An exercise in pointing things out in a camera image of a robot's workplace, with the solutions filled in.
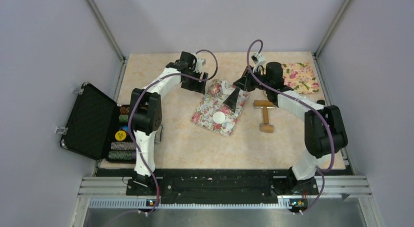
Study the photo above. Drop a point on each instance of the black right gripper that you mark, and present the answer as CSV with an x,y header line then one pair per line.
x,y
246,81

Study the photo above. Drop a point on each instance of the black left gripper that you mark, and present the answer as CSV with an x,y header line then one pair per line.
x,y
198,86

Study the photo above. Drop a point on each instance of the white dough piece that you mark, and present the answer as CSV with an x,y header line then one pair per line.
x,y
227,88

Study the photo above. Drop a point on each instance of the new round cut wrapper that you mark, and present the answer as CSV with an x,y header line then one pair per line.
x,y
219,117

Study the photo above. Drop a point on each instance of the white floral tray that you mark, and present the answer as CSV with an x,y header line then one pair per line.
x,y
209,104

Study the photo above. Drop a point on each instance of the wooden dough roller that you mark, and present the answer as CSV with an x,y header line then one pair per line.
x,y
265,105

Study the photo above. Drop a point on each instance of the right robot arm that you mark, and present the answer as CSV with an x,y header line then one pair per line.
x,y
324,131

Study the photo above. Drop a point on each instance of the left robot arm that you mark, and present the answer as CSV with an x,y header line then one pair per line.
x,y
145,116

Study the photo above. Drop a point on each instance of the yellow floral tray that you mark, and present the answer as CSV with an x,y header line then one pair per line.
x,y
300,77

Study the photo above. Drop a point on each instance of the yellow poker chip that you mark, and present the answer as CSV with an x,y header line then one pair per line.
x,y
120,135

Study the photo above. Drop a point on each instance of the black poker chip case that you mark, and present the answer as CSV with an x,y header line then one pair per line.
x,y
92,124

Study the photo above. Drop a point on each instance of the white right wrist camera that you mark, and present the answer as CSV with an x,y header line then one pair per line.
x,y
258,59

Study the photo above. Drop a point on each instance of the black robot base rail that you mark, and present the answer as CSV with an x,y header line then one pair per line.
x,y
221,186

